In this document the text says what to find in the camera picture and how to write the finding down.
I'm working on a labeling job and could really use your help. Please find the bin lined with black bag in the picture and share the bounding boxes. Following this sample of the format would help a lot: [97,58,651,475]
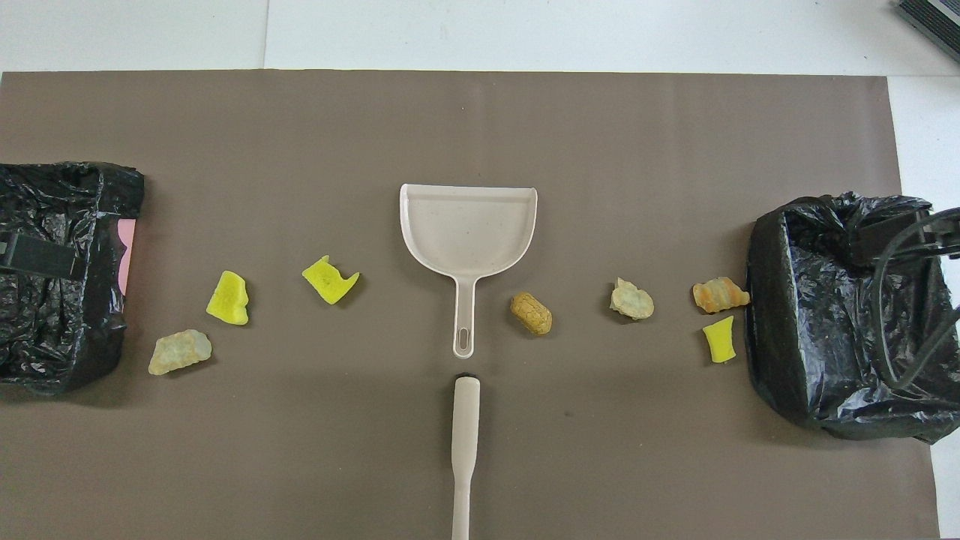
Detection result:
[745,192,960,445]

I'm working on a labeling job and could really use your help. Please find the large pale foam scrap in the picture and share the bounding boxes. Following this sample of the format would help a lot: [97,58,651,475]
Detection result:
[148,328,213,377]

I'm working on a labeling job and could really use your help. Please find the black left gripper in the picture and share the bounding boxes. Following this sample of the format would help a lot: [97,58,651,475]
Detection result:
[0,232,80,281]

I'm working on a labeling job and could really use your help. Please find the brown peanut-shaped scrap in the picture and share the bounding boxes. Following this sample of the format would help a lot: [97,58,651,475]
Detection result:
[511,292,554,336]

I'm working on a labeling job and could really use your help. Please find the brown table mat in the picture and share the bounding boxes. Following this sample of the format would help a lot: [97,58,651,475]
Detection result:
[0,70,942,540]

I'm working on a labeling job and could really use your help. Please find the dark ribbed device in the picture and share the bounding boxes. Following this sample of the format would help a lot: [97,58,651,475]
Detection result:
[891,0,960,65]

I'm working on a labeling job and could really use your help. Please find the small yellow sponge wedge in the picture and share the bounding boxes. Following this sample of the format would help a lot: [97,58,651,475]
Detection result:
[702,315,737,365]

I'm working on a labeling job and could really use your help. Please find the yellow sponge block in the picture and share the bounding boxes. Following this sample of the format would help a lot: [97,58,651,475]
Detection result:
[206,270,250,326]

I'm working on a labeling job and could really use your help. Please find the beige hand brush black bristles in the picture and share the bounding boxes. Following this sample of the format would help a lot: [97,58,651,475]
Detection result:
[451,373,482,540]

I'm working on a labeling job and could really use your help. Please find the orange striped foam scrap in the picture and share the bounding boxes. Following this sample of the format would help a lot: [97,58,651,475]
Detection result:
[691,276,751,314]

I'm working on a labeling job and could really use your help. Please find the notched yellow sponge piece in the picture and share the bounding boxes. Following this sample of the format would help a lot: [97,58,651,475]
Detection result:
[301,255,361,306]

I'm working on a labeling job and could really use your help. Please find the pink bin with black bag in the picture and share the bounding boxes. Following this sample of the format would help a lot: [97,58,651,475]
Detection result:
[0,161,146,396]

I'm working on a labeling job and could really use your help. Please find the small pale foam scrap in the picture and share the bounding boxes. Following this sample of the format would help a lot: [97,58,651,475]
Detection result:
[610,277,655,321]

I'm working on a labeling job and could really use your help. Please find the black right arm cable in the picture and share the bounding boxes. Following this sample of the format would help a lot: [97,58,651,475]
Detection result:
[872,214,960,391]

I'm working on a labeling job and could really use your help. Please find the beige plastic dustpan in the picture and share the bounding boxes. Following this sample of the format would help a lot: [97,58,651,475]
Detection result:
[399,184,539,359]

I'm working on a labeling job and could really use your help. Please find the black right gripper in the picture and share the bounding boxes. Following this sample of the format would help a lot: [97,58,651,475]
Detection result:
[855,208,960,265]

